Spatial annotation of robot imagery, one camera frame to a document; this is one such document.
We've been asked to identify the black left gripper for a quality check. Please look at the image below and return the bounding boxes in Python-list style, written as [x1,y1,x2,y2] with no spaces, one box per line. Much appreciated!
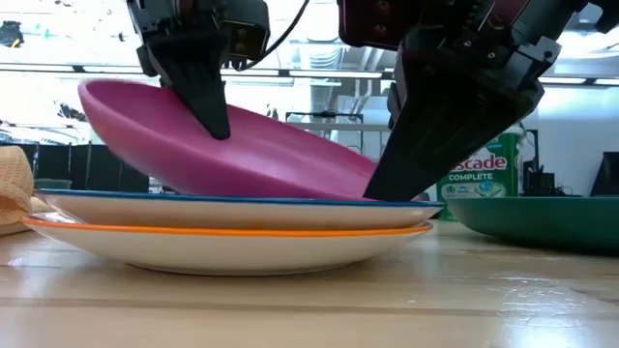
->
[126,0,231,141]

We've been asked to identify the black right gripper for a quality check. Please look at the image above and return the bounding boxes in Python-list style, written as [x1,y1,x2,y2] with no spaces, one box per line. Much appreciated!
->
[363,0,581,200]

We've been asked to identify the magenta plate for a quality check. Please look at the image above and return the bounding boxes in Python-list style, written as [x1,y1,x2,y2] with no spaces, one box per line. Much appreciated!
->
[77,79,427,202]

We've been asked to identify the blue-rimmed cream plate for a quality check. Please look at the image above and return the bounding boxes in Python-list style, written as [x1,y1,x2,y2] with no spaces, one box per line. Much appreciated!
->
[36,188,444,232]

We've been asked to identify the orange patterned plate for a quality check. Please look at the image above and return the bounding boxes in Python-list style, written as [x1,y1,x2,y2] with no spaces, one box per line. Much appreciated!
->
[19,215,435,277]

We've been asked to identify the green Cascade detergent tub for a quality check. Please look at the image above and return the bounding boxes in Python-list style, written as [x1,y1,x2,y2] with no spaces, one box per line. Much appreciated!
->
[434,130,527,222]

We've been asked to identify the black desktop equipment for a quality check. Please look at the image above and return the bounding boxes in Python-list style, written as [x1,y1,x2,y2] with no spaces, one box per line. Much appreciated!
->
[521,129,557,197]

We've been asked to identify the green bowl white inside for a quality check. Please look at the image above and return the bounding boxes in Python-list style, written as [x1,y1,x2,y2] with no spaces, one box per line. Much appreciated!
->
[444,195,619,256]

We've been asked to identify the black partition panels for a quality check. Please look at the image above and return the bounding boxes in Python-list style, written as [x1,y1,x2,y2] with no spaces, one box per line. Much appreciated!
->
[0,141,151,194]

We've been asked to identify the green storage bin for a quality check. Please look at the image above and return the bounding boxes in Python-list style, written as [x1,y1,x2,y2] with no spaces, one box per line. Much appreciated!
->
[33,178,73,191]

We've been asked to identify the black monitor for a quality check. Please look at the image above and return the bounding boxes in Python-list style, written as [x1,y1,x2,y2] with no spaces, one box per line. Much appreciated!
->
[589,151,619,198]

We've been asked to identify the yellow cloth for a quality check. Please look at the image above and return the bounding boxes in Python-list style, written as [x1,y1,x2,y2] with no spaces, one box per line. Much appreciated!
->
[0,145,49,238]

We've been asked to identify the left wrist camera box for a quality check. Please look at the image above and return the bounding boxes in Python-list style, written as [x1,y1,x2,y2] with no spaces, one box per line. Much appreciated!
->
[222,0,271,72]

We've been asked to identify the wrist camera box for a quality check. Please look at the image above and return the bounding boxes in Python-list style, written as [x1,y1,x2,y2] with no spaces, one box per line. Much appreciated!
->
[222,0,271,72]
[337,0,405,52]

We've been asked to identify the black camera cable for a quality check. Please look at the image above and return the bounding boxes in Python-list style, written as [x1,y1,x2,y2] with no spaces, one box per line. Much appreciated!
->
[239,0,310,72]

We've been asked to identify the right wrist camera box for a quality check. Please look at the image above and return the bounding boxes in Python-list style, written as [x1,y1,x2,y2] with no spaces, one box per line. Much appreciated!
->
[337,0,405,52]

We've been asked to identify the ceiling light rail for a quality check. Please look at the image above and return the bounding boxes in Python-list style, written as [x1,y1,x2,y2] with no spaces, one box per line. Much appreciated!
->
[0,62,619,88]

